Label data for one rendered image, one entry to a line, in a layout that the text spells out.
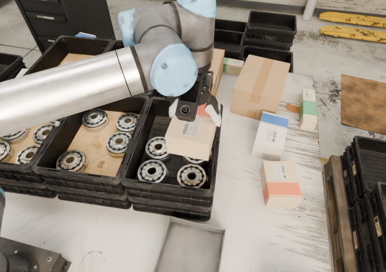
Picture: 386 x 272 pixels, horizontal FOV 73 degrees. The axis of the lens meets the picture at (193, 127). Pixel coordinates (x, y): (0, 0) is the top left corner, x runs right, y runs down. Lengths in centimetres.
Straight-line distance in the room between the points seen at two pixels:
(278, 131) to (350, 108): 161
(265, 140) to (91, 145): 71
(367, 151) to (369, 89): 112
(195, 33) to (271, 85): 80
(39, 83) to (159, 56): 17
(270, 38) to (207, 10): 185
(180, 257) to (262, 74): 89
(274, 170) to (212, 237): 35
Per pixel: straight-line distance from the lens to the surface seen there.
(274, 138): 115
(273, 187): 104
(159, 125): 111
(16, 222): 121
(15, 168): 103
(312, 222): 111
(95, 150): 108
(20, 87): 44
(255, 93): 123
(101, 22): 286
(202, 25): 54
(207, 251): 98
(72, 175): 92
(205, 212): 96
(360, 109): 277
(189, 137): 68
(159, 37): 44
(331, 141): 237
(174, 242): 99
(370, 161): 200
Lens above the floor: 165
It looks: 49 degrees down
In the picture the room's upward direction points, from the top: straight up
